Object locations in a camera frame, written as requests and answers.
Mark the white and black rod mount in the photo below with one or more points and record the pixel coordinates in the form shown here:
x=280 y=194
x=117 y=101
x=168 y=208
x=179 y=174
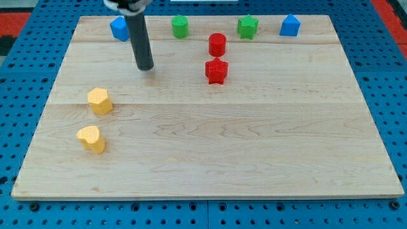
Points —
x=127 y=7

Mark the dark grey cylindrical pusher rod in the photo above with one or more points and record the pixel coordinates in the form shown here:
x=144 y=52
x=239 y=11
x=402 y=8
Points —
x=139 y=39

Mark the blue cube block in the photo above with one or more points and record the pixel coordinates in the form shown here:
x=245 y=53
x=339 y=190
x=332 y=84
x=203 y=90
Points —
x=119 y=29

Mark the yellow hexagon block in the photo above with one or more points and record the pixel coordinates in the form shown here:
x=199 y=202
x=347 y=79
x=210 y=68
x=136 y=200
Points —
x=100 y=101

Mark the green cylinder block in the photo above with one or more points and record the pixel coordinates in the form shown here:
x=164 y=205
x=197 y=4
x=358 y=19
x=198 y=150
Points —
x=180 y=27

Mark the red cylinder block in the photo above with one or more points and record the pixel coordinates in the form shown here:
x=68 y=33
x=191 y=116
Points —
x=217 y=44

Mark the red star block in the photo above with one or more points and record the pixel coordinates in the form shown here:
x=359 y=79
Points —
x=216 y=71

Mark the green star block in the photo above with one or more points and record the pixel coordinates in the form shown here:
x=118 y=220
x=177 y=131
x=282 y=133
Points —
x=247 y=27

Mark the wooden board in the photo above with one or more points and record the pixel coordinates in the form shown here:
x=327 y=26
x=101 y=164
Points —
x=289 y=122

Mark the yellow heart block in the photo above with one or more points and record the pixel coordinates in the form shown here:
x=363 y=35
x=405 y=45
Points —
x=91 y=138

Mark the blue pentagon block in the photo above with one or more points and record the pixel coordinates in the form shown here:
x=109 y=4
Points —
x=290 y=26

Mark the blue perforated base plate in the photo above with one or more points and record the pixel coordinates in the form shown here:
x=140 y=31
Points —
x=36 y=35

